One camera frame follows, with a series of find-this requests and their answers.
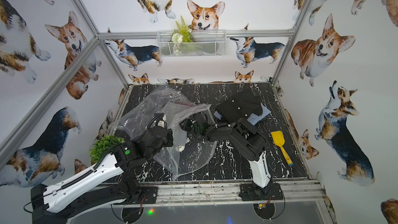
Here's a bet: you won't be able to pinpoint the clear plastic vacuum bag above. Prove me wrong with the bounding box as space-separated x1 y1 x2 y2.
110 86 217 180

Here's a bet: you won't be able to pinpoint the black shirt white buttons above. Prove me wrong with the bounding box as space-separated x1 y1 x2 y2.
215 90 262 112

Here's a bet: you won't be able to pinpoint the light blue shirt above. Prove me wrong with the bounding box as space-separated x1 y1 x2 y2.
214 103 271 125

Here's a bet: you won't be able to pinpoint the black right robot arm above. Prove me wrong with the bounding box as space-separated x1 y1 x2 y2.
179 113 272 189

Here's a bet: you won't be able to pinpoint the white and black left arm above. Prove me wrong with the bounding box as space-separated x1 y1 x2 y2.
30 113 173 224

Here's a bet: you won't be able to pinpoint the green potted plant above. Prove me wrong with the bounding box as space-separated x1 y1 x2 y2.
89 135 125 165

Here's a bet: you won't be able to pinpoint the yellow plastic spatula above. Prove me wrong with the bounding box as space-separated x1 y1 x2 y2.
271 131 293 166

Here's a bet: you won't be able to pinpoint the fern and white flower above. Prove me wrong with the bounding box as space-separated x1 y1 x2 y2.
171 16 194 56

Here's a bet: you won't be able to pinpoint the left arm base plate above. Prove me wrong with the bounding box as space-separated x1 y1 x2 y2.
116 187 159 205

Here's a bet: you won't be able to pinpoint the white wire wall basket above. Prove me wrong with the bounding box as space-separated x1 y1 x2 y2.
157 30 227 58

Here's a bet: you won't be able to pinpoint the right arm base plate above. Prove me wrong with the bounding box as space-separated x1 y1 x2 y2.
238 182 284 202

